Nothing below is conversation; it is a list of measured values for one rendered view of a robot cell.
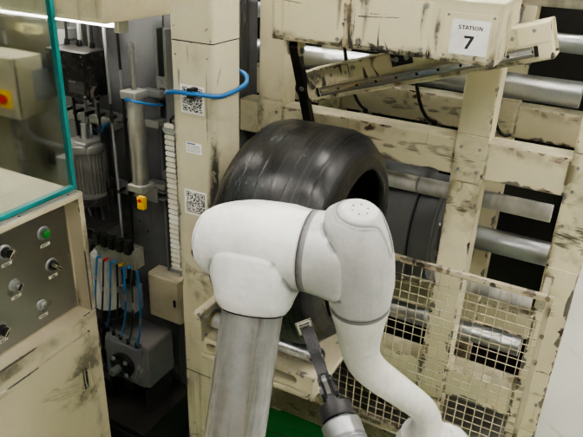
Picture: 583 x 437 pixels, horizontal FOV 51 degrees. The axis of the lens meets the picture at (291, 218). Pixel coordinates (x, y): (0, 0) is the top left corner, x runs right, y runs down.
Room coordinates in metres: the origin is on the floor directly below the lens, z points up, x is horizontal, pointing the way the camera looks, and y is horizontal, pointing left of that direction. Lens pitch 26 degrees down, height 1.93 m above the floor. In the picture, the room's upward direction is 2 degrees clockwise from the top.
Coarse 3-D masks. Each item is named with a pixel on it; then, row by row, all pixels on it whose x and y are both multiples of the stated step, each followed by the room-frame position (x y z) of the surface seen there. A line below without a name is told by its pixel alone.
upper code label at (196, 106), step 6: (180, 84) 1.56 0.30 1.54; (186, 84) 1.55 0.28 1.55; (198, 90) 1.53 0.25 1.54; (180, 96) 1.56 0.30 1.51; (186, 96) 1.55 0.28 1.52; (180, 102) 1.56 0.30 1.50; (186, 102) 1.55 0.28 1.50; (192, 102) 1.54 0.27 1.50; (198, 102) 1.53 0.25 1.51; (204, 102) 1.53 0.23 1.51; (186, 108) 1.55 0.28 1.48; (192, 108) 1.54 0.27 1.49; (198, 108) 1.53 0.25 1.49; (204, 108) 1.53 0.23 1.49; (198, 114) 1.53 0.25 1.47; (204, 114) 1.53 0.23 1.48
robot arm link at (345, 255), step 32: (320, 224) 0.82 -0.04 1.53; (352, 224) 0.78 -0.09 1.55; (384, 224) 0.81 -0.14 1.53; (320, 256) 0.78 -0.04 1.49; (352, 256) 0.77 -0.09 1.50; (384, 256) 0.78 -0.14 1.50; (320, 288) 0.78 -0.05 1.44; (352, 288) 0.77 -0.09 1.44; (384, 288) 0.79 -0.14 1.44; (352, 320) 0.79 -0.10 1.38
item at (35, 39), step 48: (0, 0) 1.37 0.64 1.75; (48, 0) 1.49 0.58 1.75; (0, 48) 1.36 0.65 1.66; (48, 48) 1.47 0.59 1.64; (0, 96) 1.34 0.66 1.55; (48, 96) 1.46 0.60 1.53; (0, 144) 1.32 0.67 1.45; (48, 144) 1.44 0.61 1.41; (0, 192) 1.30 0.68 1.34; (48, 192) 1.42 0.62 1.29
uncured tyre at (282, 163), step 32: (288, 128) 1.47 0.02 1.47; (320, 128) 1.47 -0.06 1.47; (256, 160) 1.36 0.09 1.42; (288, 160) 1.34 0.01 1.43; (320, 160) 1.33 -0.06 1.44; (352, 160) 1.37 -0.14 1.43; (224, 192) 1.33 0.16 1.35; (256, 192) 1.30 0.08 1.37; (288, 192) 1.27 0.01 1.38; (320, 192) 1.27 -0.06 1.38; (352, 192) 1.71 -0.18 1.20; (384, 192) 1.58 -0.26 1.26; (288, 320) 1.20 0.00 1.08; (320, 320) 1.24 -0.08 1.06
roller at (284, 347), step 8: (216, 312) 1.46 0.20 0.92; (216, 320) 1.43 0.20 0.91; (216, 328) 1.42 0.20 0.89; (280, 344) 1.33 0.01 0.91; (288, 344) 1.33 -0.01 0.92; (296, 344) 1.32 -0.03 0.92; (304, 344) 1.32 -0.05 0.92; (280, 352) 1.33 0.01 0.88; (288, 352) 1.32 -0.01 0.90; (296, 352) 1.31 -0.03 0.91; (304, 352) 1.30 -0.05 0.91; (304, 360) 1.30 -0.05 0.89
